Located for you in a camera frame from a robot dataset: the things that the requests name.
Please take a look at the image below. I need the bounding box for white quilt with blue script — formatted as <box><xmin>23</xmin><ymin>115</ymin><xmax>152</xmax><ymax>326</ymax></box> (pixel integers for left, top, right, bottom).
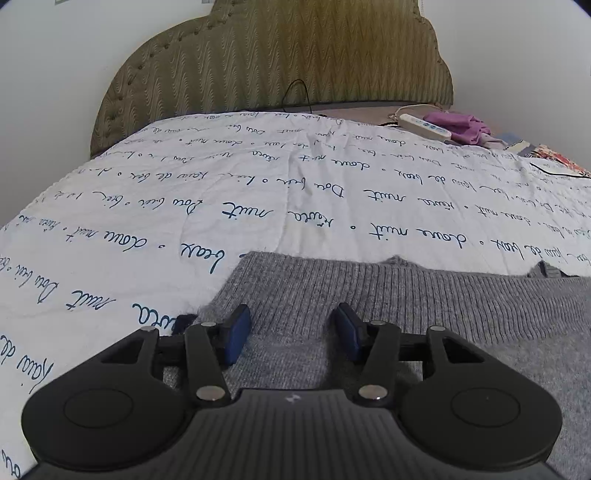
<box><xmin>1</xmin><ymin>112</ymin><xmax>590</xmax><ymax>479</ymax></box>

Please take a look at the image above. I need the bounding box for black cable at headboard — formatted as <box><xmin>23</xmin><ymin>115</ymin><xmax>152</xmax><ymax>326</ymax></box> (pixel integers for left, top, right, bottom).
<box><xmin>280</xmin><ymin>79</ymin><xmax>316</xmax><ymax>115</ymax></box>

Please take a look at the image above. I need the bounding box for black cable on quilt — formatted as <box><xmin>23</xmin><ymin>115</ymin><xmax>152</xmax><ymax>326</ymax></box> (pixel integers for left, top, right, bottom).
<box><xmin>528</xmin><ymin>158</ymin><xmax>591</xmax><ymax>180</ymax></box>

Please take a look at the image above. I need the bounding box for olive green upholstered headboard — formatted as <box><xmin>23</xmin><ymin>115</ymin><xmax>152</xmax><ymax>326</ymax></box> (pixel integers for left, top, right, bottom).
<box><xmin>90</xmin><ymin>1</ymin><xmax>454</xmax><ymax>155</ymax></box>

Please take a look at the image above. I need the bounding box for purple cloth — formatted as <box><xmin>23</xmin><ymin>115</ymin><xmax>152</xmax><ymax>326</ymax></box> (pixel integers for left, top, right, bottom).
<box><xmin>424</xmin><ymin>111</ymin><xmax>491</xmax><ymax>145</ymax></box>

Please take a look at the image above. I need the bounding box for grey and navy knit sweater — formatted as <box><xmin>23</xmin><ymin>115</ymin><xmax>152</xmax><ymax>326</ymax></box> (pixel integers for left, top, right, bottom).
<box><xmin>172</xmin><ymin>252</ymin><xmax>590</xmax><ymax>479</ymax></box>

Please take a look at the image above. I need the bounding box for floral patterned cloth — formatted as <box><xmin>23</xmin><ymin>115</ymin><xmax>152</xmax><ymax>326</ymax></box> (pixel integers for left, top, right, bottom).
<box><xmin>532</xmin><ymin>144</ymin><xmax>590</xmax><ymax>178</ymax></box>

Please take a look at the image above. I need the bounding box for white power strip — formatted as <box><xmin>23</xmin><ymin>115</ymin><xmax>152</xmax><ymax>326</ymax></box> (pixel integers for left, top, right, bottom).
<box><xmin>398</xmin><ymin>114</ymin><xmax>452</xmax><ymax>142</ymax></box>

